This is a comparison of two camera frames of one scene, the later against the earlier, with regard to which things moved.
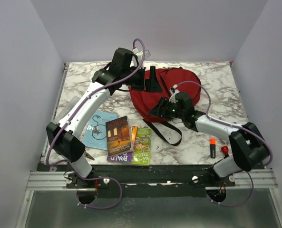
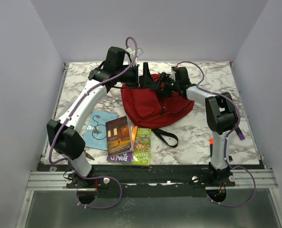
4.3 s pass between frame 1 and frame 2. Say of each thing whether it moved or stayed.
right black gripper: moved
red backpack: moved
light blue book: stayed
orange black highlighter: stayed
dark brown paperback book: stayed
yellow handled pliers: stayed
